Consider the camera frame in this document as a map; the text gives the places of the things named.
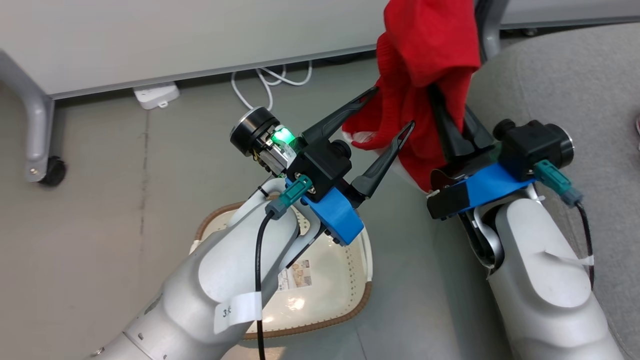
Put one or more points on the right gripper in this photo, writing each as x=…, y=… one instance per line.
x=450, y=200

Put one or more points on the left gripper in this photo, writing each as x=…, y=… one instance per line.
x=255, y=131

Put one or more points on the red cloth garment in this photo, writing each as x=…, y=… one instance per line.
x=425, y=45

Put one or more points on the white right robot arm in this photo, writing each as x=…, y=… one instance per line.
x=540, y=280

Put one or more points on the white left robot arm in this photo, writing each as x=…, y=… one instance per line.
x=200, y=300

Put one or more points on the grey fabric sofa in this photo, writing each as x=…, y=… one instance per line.
x=575, y=85

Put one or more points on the paper label sticker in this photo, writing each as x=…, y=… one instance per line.
x=296, y=275

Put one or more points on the beige perforated laundry basket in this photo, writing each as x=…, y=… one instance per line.
x=325, y=295

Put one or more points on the large white partition panel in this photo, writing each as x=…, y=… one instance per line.
x=150, y=35

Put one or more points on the black caster wheel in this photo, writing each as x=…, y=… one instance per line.
x=53, y=171

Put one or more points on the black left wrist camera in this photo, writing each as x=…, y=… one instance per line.
x=320, y=167

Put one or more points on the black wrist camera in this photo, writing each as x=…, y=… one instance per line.
x=530, y=145
x=320, y=167

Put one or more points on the blue right camera mount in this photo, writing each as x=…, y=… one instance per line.
x=492, y=185

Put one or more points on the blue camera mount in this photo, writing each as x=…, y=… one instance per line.
x=335, y=212
x=492, y=185

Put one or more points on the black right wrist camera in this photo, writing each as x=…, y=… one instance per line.
x=530, y=145

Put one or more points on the blue left camera mount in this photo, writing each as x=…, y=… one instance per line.
x=335, y=212

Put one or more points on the white partition panel grey post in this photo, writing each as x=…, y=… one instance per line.
x=560, y=10

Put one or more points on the white wall plug adapter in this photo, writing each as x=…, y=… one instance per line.
x=156, y=95

